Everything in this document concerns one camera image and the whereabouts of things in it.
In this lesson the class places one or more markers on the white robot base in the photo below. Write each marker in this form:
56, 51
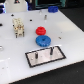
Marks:
15, 6

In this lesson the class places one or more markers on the peg base plate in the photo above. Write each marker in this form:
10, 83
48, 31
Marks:
44, 56

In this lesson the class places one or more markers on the blue object at back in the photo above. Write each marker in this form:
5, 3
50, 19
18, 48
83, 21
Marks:
52, 9

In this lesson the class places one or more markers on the large blue gear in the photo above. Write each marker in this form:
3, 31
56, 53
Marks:
43, 40

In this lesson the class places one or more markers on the small red gear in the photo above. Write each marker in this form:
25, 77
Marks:
40, 31

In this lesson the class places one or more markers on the right metal peg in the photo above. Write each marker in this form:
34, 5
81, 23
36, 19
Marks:
51, 50

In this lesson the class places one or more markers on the beige connector block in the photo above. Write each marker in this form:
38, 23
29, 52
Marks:
18, 27

